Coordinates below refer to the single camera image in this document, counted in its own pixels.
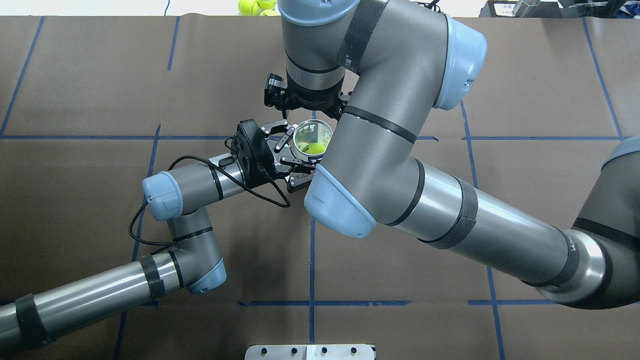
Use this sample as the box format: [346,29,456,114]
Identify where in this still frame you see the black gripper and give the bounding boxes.
[235,119,319,187]

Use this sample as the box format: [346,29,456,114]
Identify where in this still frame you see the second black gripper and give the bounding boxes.
[285,85,350,120]

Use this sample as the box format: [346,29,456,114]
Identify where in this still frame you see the clear tennis ball can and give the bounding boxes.
[291,119,333,163]

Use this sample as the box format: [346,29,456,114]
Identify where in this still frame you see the Roland Garros tennis ball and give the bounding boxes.
[301,142,327,156]

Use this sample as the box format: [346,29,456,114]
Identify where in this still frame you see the second grey robot arm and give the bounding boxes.
[278,0,639,310]

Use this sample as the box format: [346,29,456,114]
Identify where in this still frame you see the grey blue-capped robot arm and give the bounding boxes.
[1,133,309,360]

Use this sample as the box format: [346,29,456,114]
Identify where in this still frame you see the tennis ball on desk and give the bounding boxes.
[259,9,280,17]
[256,0,277,10]
[237,0,262,16]

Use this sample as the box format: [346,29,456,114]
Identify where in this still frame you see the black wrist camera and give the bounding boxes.
[237,119,275,174]
[263,73,288,111]

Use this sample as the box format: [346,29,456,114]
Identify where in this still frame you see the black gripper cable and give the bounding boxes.
[129,150,292,247]

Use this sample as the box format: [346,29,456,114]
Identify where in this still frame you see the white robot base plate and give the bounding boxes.
[244,343,377,360]

